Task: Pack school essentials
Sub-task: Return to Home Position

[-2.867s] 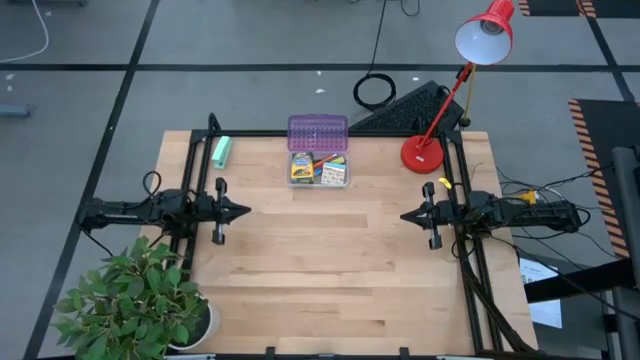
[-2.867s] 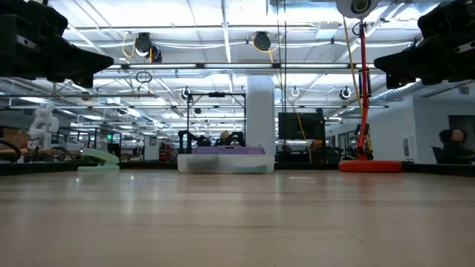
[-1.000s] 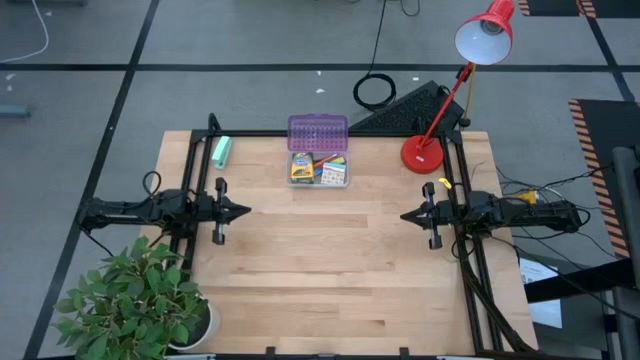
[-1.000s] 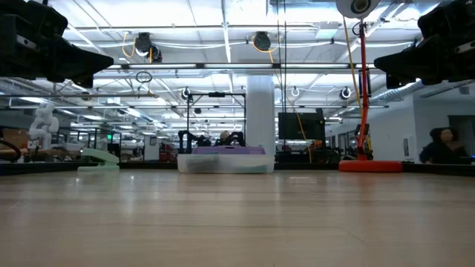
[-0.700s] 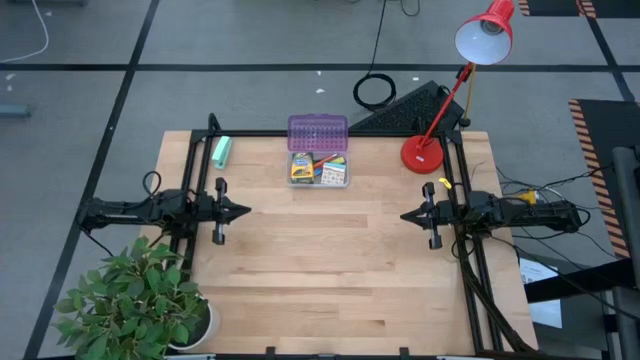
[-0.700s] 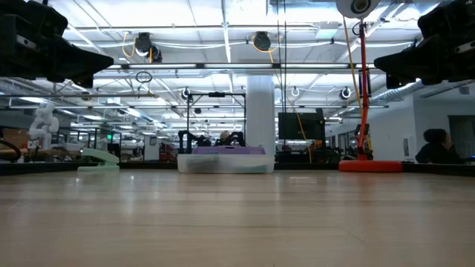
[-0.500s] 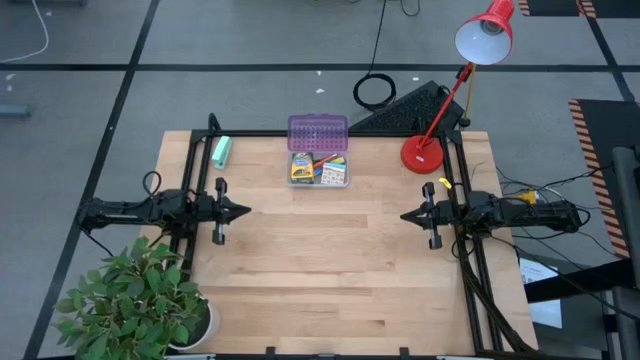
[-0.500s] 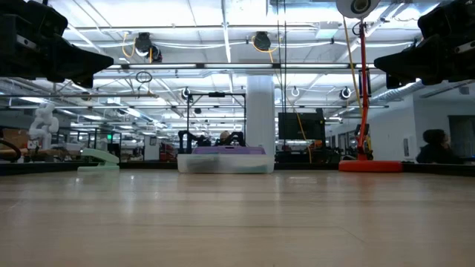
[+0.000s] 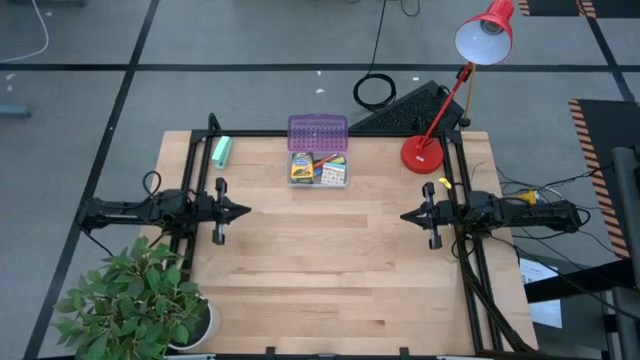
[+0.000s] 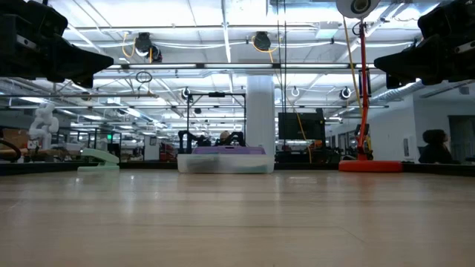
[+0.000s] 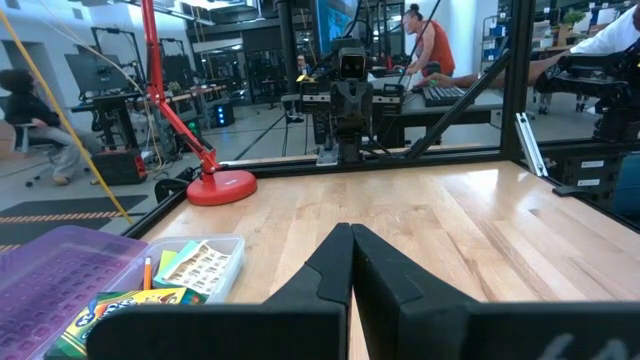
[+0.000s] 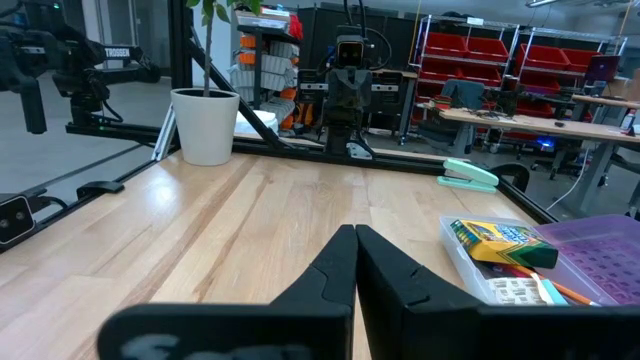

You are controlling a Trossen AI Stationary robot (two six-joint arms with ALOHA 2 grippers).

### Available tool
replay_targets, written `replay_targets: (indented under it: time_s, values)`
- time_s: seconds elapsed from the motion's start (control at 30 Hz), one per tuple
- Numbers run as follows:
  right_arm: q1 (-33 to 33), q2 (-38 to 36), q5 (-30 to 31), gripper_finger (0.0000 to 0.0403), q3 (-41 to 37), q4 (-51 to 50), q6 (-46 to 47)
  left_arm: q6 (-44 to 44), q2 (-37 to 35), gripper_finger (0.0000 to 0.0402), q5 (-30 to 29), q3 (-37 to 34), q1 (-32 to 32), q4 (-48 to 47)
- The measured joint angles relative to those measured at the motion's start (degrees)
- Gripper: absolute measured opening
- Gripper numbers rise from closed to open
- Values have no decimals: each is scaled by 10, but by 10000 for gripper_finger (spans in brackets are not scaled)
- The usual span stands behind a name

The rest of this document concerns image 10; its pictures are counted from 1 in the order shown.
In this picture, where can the white round column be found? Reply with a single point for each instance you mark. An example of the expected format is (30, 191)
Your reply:
(261, 118)

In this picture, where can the black background robot arms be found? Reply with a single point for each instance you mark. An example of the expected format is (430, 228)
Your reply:
(185, 139)

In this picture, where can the red desk lamp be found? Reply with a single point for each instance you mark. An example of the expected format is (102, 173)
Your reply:
(371, 165)

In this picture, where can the cardboard box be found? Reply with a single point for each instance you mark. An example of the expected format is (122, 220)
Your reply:
(15, 135)

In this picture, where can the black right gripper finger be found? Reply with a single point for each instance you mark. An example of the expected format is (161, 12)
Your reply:
(395, 82)
(415, 61)

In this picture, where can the person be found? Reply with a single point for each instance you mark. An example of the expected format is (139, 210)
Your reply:
(436, 148)
(224, 136)

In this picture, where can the black monitor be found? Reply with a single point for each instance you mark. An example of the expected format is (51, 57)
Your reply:
(300, 128)

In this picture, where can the clear pencil case purple lid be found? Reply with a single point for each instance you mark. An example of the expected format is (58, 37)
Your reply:
(230, 150)

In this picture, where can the black frame stand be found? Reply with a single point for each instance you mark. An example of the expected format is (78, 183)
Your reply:
(244, 122)

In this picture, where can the black aluminium table frame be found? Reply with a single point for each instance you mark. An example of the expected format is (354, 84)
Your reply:
(37, 168)

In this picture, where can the mint green stapler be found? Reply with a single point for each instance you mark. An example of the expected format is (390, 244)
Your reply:
(98, 155)

